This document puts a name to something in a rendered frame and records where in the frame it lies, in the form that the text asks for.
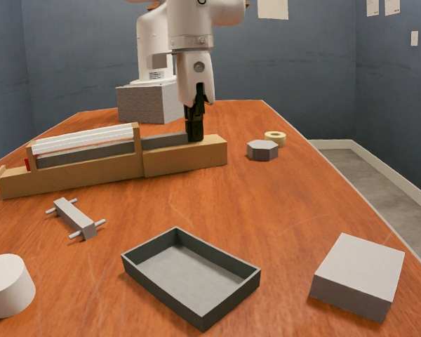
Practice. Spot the beige roll of masking tape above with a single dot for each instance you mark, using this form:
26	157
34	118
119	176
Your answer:
277	137

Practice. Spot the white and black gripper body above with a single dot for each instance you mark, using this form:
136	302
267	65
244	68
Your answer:
187	75

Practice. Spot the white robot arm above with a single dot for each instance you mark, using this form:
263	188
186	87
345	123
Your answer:
189	26

